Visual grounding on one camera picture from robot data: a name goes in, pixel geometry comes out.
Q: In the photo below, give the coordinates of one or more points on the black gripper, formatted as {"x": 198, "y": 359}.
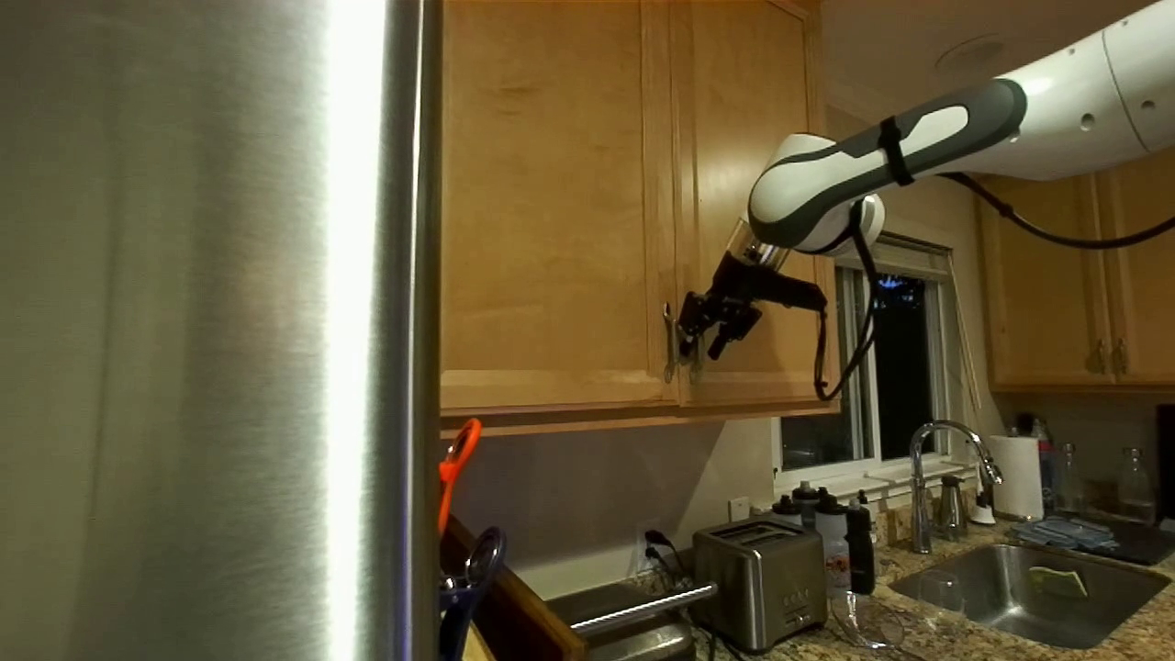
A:
{"x": 731, "y": 308}

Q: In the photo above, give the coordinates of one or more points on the metal door handle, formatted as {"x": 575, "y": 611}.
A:
{"x": 670, "y": 341}

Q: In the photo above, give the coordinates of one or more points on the wooden cupboard door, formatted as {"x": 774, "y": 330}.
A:
{"x": 755, "y": 78}
{"x": 557, "y": 189}

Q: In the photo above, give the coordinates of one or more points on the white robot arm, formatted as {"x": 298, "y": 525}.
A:
{"x": 1093, "y": 103}

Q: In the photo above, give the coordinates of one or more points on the kitchen window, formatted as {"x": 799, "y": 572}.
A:
{"x": 896, "y": 341}

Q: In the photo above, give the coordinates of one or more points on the white water bottle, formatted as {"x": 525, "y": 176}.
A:
{"x": 831, "y": 525}

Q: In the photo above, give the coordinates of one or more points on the stainless steel toaster oven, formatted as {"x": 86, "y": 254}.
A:
{"x": 624, "y": 621}

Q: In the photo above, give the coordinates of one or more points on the paper towel roll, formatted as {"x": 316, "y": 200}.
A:
{"x": 1022, "y": 485}

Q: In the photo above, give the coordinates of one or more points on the wooden cutting boards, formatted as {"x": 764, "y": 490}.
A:
{"x": 512, "y": 619}

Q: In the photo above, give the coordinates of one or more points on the stainless steel sink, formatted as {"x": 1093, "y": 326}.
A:
{"x": 1048, "y": 598}

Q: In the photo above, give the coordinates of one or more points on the dish soap bottle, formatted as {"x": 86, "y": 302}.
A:
{"x": 1134, "y": 490}

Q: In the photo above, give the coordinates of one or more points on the stainless steel refrigerator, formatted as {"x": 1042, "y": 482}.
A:
{"x": 219, "y": 330}

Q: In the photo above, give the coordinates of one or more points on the wall power outlet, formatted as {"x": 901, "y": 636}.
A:
{"x": 738, "y": 510}

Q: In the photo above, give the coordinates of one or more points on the wooden upper cupboard frame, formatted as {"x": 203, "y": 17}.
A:
{"x": 678, "y": 288}

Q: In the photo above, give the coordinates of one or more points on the right wall wooden cabinets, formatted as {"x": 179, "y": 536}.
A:
{"x": 1080, "y": 319}

